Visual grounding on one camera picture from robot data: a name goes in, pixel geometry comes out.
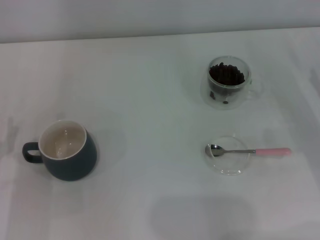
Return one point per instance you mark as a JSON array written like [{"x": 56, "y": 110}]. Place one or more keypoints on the clear glass saucer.
[{"x": 230, "y": 165}]

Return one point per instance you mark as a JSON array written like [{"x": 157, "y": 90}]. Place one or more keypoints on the dark blue ceramic mug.
[{"x": 72, "y": 165}]

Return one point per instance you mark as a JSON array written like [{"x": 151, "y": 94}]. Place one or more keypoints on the pile of coffee beans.
[{"x": 226, "y": 75}]

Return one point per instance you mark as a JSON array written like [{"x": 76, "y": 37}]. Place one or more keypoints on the clear double-wall glass cup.
[{"x": 207, "y": 98}]

